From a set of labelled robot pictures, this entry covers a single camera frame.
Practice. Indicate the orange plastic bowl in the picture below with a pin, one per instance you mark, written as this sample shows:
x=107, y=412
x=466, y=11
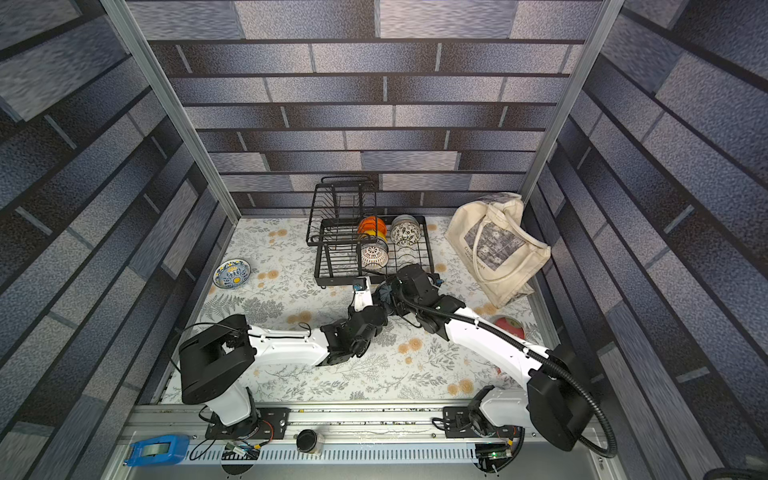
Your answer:
x=374, y=225

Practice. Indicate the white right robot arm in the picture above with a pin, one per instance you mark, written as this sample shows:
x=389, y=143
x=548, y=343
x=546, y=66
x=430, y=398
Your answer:
x=560, y=405

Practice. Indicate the black round knob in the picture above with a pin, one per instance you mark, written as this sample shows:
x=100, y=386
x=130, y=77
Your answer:
x=308, y=441

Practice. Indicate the beige canvas tote bag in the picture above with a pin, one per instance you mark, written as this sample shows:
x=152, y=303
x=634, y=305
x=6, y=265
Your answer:
x=501, y=256

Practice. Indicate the red gold round tin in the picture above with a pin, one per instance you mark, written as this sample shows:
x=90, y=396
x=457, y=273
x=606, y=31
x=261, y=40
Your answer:
x=510, y=325

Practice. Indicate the floral patterned table mat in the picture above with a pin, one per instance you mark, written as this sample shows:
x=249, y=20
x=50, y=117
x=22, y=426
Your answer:
x=402, y=363

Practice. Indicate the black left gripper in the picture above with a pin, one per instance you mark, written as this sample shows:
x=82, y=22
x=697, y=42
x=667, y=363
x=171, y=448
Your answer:
x=383, y=313

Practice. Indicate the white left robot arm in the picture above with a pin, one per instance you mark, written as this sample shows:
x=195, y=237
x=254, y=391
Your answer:
x=213, y=360

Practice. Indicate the white lattice pattern bowl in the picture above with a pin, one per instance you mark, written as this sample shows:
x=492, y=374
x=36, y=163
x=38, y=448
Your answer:
x=374, y=256

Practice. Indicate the black wire dish rack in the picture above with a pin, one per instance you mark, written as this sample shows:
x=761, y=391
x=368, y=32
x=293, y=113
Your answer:
x=339, y=203

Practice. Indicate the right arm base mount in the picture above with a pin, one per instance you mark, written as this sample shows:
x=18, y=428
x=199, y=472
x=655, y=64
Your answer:
x=470, y=423

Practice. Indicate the white slotted cable duct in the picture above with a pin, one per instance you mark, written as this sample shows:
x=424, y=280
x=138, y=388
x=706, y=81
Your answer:
x=337, y=454

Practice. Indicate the blue tape dispenser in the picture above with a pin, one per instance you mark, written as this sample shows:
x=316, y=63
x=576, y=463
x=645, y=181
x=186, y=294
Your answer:
x=163, y=450

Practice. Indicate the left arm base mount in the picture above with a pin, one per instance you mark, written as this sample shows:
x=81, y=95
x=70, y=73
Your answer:
x=262, y=424

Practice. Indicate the dark grey-blue ceramic bowl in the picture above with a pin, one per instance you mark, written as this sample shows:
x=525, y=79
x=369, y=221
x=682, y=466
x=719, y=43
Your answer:
x=383, y=296

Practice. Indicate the black speckled ceramic bowl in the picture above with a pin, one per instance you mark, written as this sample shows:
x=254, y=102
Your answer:
x=405, y=230

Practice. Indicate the green circuit board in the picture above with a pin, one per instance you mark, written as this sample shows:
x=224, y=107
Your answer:
x=492, y=452

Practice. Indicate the blue yellow patterned bowl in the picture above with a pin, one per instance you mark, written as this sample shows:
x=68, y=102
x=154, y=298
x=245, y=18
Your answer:
x=232, y=274

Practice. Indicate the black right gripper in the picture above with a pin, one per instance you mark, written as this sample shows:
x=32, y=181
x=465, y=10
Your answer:
x=395, y=288

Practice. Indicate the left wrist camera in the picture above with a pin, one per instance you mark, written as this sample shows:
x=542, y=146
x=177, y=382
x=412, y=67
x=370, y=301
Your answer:
x=362, y=294

